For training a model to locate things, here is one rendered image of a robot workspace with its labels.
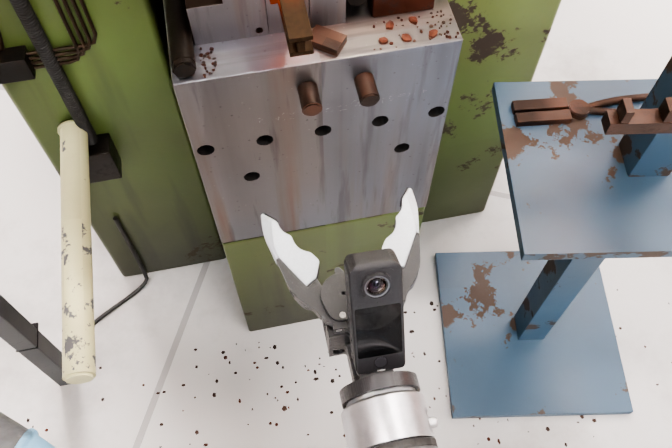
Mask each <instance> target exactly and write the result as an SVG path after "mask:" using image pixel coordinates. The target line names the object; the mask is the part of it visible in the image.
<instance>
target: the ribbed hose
mask: <svg viewBox="0 0 672 448"><path fill-rule="evenodd" d="M9 1H10V3H11V4H12V6H13V8H14V10H15V12H16V14H17V16H18V17H19V19H20V21H21V23H22V25H23V27H24V29H25V30H26V32H27V34H28V36H29V38H30V40H31V42H32V44H33V46H34V47H35V49H36V51H37V53H38V55H39V57H40V59H41V61H42V63H43V64H44V66H45V68H46V70H47V72H48V74H49V76H50V78H51V79H52V81H53V83H54V85H55V87H56V89H57V90H58V92H59V94H60V96H61V98H62V100H63V102H64V104H65V106H66V107H67V109H68V111H69V113H70V115H71V117H72V119H73V120H74V122H75V124H76V126H78V127H79V128H80V129H83V130H85V132H87V133H88V149H89V179H90V183H95V182H101V181H107V180H113V179H119V178H122V166H121V158H120V156H119V153H118V151H117V149H116V147H115V145H114V143H113V141H112V139H111V137H110V135H109V133H104V134H98V135H96V133H95V131H94V129H93V127H92V125H91V123H90V121H89V119H88V117H87V115H86V113H85V111H84V109H83V107H82V105H81V103H80V101H79V99H78V97H77V95H76V93H75V91H74V89H73V87H72V85H71V83H70V81H69V80H68V77H67V75H66V73H65V71H64V69H63V67H62V65H61V66H60V61H57V60H58V59H57V57H55V52H53V47H52V45H51V43H50V41H49V40H48V38H47V36H46V33H45V31H44V30H43V28H42V26H41V23H40V21H39V20H38V18H37V16H36V13H35V12H34V10H33V8H32V6H31V4H30V2H29V0H9Z"/></svg>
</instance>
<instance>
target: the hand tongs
mask: <svg viewBox="0 0 672 448"><path fill-rule="evenodd" d="M648 94H649V93H644V94H632V95H624V96H618V97H612V98H607V99H603V100H599V101H595V102H591V103H587V102H586V101H584V100H581V99H575V100H572V101H571V102H570V104H569V106H568V102H567V99H566V97H559V98H544V99H529V100H514V101H512V103H511V108H512V112H513V114H515V115H514V120H515V124H516V127H520V126H535V125H550V124H564V123H571V121H572V118H574V119H580V120H581V119H584V118H586V117H587V116H588V114H594V115H604V114H605V112H606V110H607V109H613V108H601V107H606V106H610V105H615V104H620V102H621V100H622V99H623V98H631V99H632V102H639V101H645V99H646V98H647V96H648Z"/></svg>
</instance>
